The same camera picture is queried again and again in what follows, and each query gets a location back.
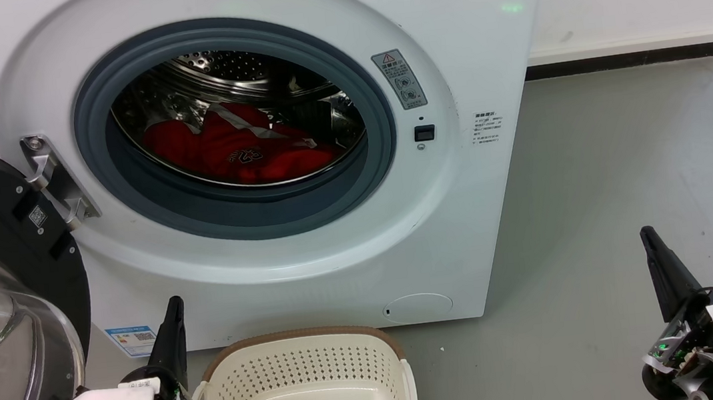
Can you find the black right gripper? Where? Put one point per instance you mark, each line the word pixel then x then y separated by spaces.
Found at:
pixel 702 348

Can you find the cream plastic laundry basket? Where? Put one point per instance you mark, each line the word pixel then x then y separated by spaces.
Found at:
pixel 323 378

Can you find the red garment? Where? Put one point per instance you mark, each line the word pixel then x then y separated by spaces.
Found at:
pixel 203 150

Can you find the steel washing machine drum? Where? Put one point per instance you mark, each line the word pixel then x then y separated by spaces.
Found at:
pixel 227 67

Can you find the blue energy label sticker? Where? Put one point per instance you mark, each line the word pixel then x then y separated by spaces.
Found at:
pixel 133 341

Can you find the grey rubber door gasket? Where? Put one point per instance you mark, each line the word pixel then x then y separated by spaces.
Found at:
pixel 251 220

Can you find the white QR code sticker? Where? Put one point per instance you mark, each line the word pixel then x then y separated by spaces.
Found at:
pixel 37 216

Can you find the metal door hinge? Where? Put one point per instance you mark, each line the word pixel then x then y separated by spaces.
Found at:
pixel 59 187

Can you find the white front-load washing machine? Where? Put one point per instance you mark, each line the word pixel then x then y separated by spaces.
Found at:
pixel 465 214

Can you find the round white filter cover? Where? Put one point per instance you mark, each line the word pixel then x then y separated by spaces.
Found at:
pixel 418 308

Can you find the black door latch socket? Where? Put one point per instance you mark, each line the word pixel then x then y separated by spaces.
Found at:
pixel 424 132

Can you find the grey warning sticker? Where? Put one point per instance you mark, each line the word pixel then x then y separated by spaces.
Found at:
pixel 399 77

